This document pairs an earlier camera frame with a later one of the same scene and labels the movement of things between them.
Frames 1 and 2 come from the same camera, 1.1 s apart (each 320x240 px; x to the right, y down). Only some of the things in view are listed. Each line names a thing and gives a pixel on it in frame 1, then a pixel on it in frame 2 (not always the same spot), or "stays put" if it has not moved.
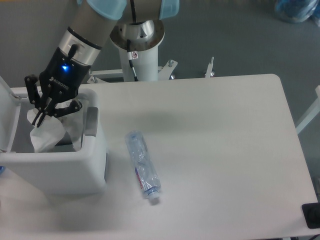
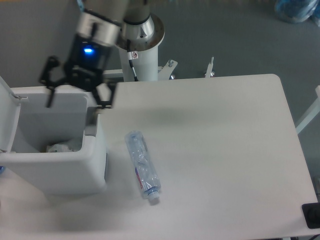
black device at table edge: (311, 213) stays put
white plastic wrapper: (50, 131) → (60, 148)
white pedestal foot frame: (164, 72) stays put
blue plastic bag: (298, 11) stays put
